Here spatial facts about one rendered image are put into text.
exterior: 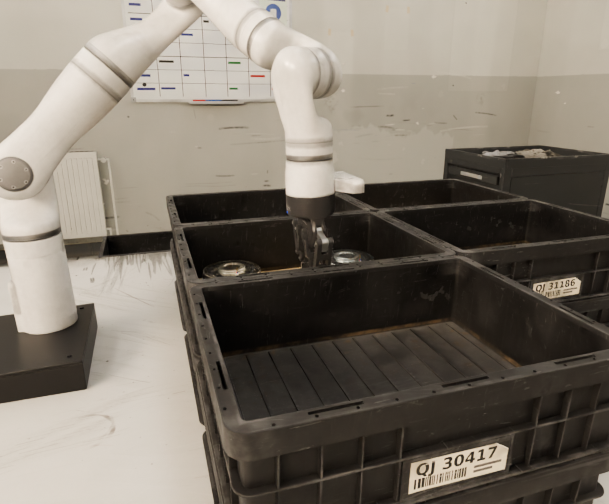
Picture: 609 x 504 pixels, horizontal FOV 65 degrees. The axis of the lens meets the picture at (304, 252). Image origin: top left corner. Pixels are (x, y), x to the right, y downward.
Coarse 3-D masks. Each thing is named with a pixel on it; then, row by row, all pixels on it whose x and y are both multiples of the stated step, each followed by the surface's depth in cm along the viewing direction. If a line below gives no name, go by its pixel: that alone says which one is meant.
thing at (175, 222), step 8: (216, 192) 118; (224, 192) 118; (232, 192) 118; (240, 192) 119; (248, 192) 119; (256, 192) 120; (264, 192) 120; (168, 200) 109; (344, 200) 110; (168, 208) 103; (360, 208) 102; (176, 216) 95; (280, 216) 95; (288, 216) 94; (176, 224) 89; (184, 224) 89; (192, 224) 89
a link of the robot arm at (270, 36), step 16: (256, 32) 68; (272, 32) 68; (288, 32) 69; (256, 48) 69; (272, 48) 69; (320, 48) 67; (256, 64) 72; (272, 64) 71; (320, 64) 65; (336, 64) 67; (320, 80) 66; (336, 80) 68; (320, 96) 69
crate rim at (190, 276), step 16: (208, 224) 89; (224, 224) 89; (240, 224) 90; (256, 224) 91; (400, 224) 89; (176, 240) 80; (432, 240) 79; (416, 256) 71; (432, 256) 71; (192, 272) 65; (272, 272) 65; (288, 272) 65
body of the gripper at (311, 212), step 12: (288, 204) 72; (300, 204) 71; (312, 204) 70; (324, 204) 71; (300, 216) 71; (312, 216) 71; (324, 216) 72; (312, 228) 71; (324, 228) 72; (312, 240) 72
